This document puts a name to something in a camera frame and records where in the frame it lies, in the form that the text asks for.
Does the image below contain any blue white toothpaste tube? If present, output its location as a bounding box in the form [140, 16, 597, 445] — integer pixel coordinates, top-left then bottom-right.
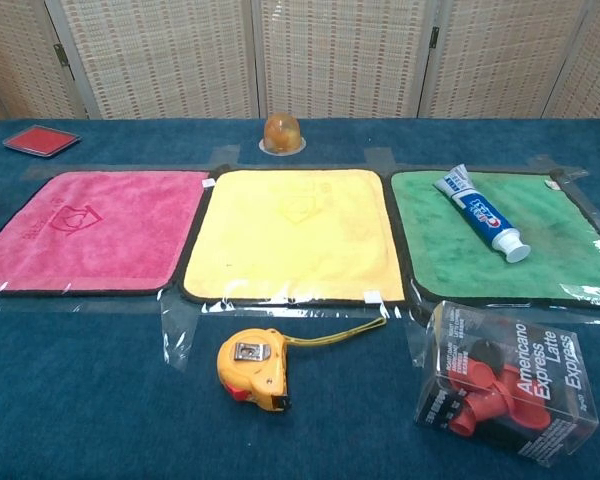
[433, 163, 532, 265]

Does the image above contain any yellow microfiber cloth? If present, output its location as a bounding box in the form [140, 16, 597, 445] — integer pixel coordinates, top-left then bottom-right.
[179, 168, 406, 304]

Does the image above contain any green microfiber cloth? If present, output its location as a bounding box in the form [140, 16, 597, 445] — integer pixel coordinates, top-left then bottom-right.
[389, 169, 600, 306]

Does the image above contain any pink microfiber cloth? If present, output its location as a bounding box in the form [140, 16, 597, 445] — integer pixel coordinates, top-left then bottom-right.
[0, 169, 211, 297]

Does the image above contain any orange jelly cup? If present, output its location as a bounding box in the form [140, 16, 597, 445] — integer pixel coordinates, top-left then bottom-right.
[258, 113, 307, 154]

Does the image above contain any clear tape strip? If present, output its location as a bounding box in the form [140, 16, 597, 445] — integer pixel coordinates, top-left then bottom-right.
[212, 144, 242, 169]
[403, 304, 434, 369]
[159, 289, 204, 372]
[363, 148, 397, 166]

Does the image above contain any yellow tape measure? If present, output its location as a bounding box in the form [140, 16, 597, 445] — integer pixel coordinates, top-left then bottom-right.
[216, 316, 387, 414]

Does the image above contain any woven folding screen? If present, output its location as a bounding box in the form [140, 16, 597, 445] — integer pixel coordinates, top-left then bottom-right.
[0, 0, 600, 121]

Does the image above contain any clear box of red capsules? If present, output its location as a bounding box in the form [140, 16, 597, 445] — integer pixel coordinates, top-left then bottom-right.
[413, 299, 600, 455]

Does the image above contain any red ink pad tray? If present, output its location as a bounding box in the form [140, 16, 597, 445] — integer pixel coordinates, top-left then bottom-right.
[2, 124, 83, 159]

